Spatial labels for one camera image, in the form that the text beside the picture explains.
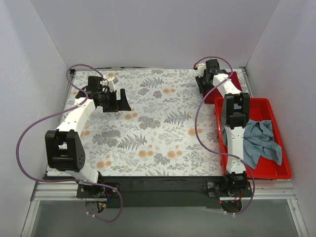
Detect red t-shirt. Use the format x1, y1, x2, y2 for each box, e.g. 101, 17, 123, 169
204, 71, 243, 104

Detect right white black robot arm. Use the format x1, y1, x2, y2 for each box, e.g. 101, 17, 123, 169
194, 57, 250, 194

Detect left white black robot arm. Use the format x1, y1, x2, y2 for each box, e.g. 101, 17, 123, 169
45, 76, 131, 185

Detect floral patterned table mat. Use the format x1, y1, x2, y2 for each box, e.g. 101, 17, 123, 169
80, 70, 221, 176

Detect red plastic bin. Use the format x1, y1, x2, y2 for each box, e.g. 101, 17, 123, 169
214, 97, 292, 180

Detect grey-blue t-shirt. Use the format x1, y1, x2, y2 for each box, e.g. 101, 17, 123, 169
222, 119, 282, 169

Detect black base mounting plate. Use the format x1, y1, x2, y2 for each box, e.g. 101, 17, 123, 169
77, 176, 252, 212

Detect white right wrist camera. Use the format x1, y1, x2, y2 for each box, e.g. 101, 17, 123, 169
194, 63, 206, 78

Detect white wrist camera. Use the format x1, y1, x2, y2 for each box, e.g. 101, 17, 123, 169
103, 77, 119, 92
194, 63, 206, 78

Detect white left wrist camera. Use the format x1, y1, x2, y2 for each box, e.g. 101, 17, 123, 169
103, 77, 119, 92

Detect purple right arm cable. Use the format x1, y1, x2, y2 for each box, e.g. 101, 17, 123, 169
192, 56, 255, 216

